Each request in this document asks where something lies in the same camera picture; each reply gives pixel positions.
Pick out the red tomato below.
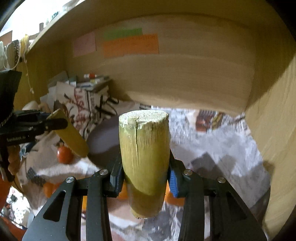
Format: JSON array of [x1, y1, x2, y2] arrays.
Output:
[[57, 146, 74, 165]]

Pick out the yellow corn cob piece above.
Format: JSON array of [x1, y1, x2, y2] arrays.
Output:
[[47, 109, 89, 158]]

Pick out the large orange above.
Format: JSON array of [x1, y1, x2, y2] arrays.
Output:
[[117, 181, 185, 207]]

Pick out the small mandarin orange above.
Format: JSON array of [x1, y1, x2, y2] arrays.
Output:
[[43, 182, 61, 198]]

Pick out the orange sleeve forearm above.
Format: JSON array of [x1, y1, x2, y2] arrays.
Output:
[[1, 177, 25, 240]]

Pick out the left hand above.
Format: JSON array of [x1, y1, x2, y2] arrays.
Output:
[[8, 145, 21, 175]]

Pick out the printed canvas tote bag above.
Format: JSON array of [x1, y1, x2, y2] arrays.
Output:
[[17, 82, 140, 186]]

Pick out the dark round plate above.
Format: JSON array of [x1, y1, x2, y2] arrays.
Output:
[[87, 116, 120, 169]]

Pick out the newspaper sheets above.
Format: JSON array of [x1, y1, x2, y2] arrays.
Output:
[[23, 106, 271, 241]]

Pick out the stack of books and pens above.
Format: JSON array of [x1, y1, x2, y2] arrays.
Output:
[[47, 71, 111, 92]]

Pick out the pink sticky note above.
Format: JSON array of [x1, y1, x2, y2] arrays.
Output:
[[73, 32, 96, 57]]

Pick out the green sticky note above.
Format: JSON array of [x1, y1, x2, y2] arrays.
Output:
[[103, 28, 142, 41]]

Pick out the orange sticky note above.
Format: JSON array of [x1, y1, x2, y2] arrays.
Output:
[[102, 34, 159, 58]]

